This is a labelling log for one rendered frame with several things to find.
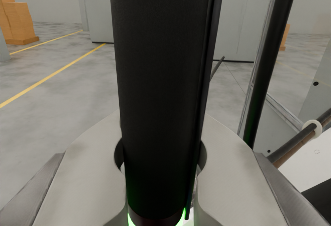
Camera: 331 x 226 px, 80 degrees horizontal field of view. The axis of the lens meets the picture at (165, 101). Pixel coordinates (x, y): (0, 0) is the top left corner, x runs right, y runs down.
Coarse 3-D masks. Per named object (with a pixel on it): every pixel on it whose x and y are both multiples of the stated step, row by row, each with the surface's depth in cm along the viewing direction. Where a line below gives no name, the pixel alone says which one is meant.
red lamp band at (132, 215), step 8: (184, 200) 11; (128, 208) 11; (136, 216) 10; (168, 216) 10; (176, 216) 10; (136, 224) 11; (144, 224) 10; (152, 224) 10; (160, 224) 10; (168, 224) 10; (176, 224) 11
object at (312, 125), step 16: (288, 0) 11; (272, 16) 12; (288, 16) 12; (272, 32) 12; (272, 48) 12; (272, 64) 13; (256, 80) 14; (256, 96) 14; (256, 112) 15; (256, 128) 16; (304, 128) 30; (320, 128) 30; (288, 144) 26; (272, 160) 23
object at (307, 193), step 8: (320, 184) 23; (328, 184) 22; (304, 192) 24; (312, 192) 22; (320, 192) 21; (328, 192) 20; (312, 200) 20; (320, 200) 20; (328, 200) 19; (320, 208) 18; (328, 208) 18; (328, 216) 17
